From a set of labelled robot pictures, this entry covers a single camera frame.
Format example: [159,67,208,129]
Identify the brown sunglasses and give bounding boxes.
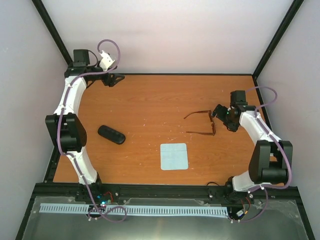
[183,110,216,136]

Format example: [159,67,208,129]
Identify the black glasses case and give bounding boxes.
[97,125,126,145]

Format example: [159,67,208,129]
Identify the light blue cleaning cloth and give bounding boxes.
[160,143,189,171]

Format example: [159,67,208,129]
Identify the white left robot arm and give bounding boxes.
[45,49,125,202]

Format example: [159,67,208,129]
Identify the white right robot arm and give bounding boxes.
[210,90,293,194]

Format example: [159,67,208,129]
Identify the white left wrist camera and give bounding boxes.
[98,50,116,72]

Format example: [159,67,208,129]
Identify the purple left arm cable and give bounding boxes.
[56,39,128,223]

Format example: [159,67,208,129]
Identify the black aluminium frame rail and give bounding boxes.
[32,182,300,203]

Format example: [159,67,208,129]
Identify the light blue cable duct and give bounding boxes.
[38,203,228,218]

